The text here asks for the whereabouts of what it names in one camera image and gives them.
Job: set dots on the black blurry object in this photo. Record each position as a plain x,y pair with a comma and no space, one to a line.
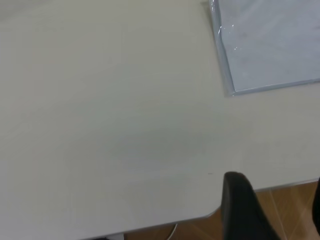
317,212

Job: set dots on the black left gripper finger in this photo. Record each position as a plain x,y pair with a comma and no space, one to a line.
242,212

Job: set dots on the transparent zip bag red strip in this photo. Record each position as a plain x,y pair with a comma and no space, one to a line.
225,62

